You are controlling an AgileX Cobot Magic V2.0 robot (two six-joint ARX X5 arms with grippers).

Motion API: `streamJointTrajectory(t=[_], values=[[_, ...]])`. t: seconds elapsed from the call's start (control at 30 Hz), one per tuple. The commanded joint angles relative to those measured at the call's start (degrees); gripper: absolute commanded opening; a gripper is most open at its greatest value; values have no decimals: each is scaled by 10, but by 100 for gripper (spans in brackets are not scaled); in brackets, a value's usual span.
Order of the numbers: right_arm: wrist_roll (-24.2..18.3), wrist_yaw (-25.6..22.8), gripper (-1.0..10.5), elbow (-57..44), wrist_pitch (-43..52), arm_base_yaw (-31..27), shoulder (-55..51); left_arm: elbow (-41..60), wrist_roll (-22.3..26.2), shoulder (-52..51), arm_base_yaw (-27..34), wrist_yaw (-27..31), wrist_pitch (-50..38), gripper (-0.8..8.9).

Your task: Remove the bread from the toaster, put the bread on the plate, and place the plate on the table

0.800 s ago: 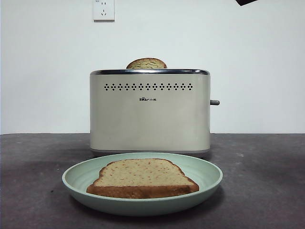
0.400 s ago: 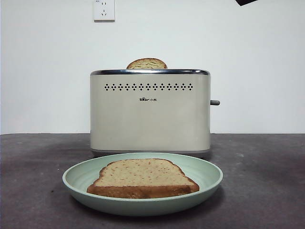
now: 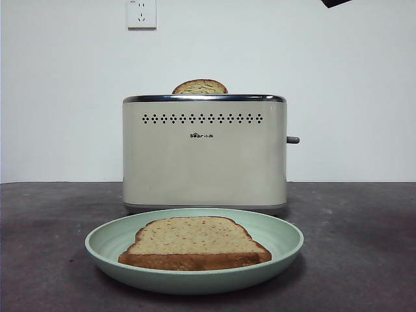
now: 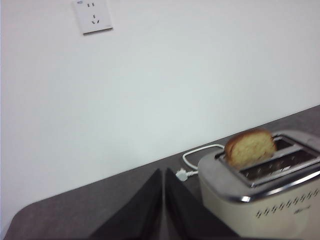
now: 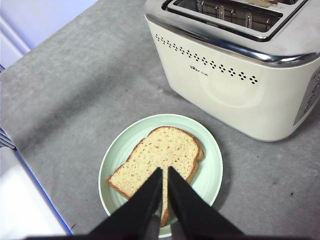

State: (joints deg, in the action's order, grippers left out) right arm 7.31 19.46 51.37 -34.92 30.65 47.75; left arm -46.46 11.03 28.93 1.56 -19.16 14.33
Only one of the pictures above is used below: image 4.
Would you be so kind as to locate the white wall socket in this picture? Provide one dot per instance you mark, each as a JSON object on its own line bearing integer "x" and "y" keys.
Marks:
{"x": 92, "y": 22}

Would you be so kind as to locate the cream two-slot toaster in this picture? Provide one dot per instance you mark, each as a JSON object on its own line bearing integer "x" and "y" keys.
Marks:
{"x": 225, "y": 190}

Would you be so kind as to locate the small bread slice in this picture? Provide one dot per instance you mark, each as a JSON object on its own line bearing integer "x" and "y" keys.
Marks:
{"x": 250, "y": 150}

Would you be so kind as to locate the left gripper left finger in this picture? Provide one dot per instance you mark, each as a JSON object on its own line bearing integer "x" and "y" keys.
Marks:
{"x": 140, "y": 215}

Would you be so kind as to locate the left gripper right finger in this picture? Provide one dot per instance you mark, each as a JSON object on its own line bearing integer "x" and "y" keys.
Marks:
{"x": 185, "y": 215}

